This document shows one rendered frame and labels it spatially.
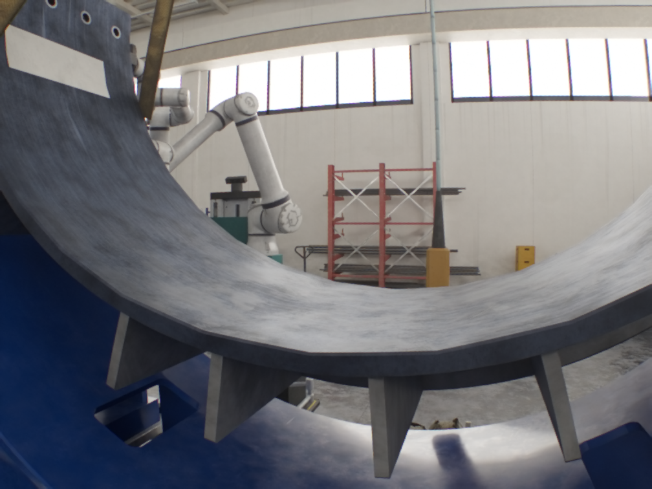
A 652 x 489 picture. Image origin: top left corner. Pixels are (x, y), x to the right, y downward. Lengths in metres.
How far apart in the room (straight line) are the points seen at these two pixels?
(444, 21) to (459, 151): 3.21
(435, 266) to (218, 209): 1.57
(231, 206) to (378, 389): 2.25
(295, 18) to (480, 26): 4.77
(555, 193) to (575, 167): 0.81
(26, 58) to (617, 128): 11.78
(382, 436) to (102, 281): 0.53
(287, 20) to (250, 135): 10.62
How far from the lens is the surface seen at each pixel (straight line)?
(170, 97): 2.10
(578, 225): 11.64
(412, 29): 11.72
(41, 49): 1.53
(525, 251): 10.81
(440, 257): 1.59
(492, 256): 11.35
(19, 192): 1.06
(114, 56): 1.77
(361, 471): 1.17
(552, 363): 0.63
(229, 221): 2.69
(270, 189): 2.27
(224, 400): 0.77
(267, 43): 12.73
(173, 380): 1.37
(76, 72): 1.59
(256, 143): 2.24
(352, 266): 10.73
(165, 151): 2.00
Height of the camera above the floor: 1.57
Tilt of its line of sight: 2 degrees down
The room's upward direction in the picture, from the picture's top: straight up
